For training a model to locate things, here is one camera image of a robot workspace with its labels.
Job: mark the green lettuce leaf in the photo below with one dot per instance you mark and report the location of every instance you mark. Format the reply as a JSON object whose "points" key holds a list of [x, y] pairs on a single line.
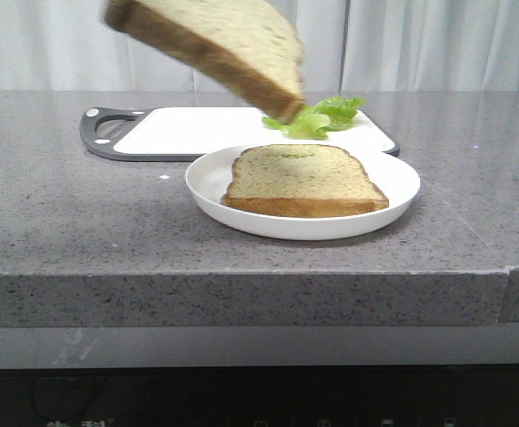
{"points": [[333, 114]]}

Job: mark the white cutting board black handle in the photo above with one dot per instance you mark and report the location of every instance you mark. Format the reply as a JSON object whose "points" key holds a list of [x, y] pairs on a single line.
{"points": [[173, 134]]}

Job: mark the grey curtain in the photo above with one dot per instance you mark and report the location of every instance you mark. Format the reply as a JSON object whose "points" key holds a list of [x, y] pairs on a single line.
{"points": [[349, 46]]}

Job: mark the toasted bread slice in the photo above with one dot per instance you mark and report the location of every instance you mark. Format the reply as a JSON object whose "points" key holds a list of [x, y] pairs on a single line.
{"points": [[246, 46], [302, 181]]}

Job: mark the white round plate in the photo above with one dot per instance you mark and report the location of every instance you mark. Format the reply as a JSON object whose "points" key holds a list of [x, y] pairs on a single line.
{"points": [[209, 176]]}

